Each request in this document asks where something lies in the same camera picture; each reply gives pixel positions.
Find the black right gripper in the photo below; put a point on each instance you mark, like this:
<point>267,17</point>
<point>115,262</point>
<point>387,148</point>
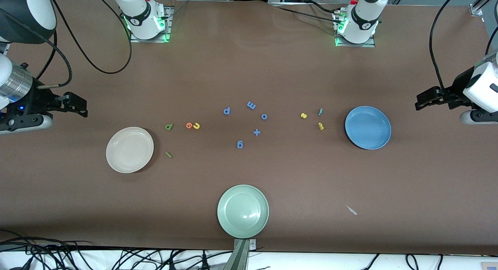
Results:
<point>39,100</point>

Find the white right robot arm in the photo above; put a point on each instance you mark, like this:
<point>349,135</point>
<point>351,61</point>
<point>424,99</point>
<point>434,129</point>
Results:
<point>142,19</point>

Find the aluminium frame profile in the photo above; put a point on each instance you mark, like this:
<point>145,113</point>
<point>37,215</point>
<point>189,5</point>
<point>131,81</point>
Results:
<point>476,8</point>

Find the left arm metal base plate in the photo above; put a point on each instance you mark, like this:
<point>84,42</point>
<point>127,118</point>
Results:
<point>369,44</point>

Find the green foam letter d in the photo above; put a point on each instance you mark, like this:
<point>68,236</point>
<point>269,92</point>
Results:
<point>171,127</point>

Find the pale green plate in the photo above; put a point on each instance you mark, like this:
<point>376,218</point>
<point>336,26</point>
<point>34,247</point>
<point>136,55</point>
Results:
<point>243,211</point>

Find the blue plate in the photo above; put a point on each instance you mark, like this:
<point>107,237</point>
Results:
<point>367,128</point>

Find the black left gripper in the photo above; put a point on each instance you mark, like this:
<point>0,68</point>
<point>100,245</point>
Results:
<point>454,92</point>

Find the small metal post bracket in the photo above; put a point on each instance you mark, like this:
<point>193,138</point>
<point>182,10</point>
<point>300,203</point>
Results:
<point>253,244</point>

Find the blue foam letter m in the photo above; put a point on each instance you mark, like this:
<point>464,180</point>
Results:
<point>251,105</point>

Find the small grey tape scrap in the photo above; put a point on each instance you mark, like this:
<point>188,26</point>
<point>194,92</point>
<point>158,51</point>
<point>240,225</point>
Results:
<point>351,210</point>

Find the blue foam letter p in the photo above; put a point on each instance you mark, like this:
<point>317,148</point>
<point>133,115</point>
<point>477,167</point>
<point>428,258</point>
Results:
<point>228,113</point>

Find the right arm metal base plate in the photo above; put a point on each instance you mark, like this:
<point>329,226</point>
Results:
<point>169,17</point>

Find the grey metal camera post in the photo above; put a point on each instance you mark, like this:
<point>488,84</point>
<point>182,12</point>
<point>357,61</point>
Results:
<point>239,258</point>

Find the brown table cover sheet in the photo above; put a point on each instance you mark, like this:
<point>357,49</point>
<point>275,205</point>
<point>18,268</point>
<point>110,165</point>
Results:
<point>249,67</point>

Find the beige brown plate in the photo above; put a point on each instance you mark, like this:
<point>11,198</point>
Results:
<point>129,149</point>

